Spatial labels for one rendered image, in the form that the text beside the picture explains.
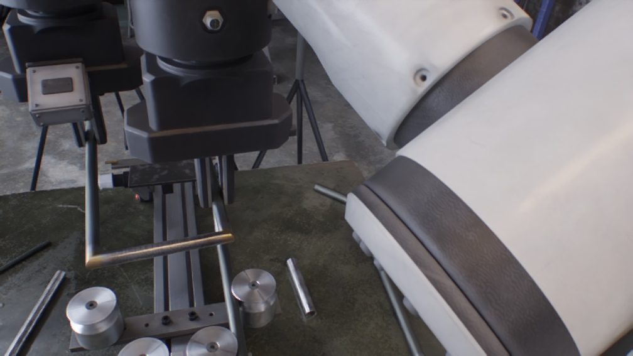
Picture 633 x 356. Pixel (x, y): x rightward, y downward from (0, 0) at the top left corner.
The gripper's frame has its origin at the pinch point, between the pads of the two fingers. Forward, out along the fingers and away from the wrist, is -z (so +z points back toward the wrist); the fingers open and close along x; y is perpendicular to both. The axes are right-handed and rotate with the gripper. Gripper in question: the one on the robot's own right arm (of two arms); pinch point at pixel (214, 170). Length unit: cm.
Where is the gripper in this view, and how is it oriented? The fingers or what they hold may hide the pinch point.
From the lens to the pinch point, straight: 37.7
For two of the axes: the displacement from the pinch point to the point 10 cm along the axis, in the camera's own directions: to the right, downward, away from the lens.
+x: -9.4, 1.4, -3.0
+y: 3.3, 5.8, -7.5
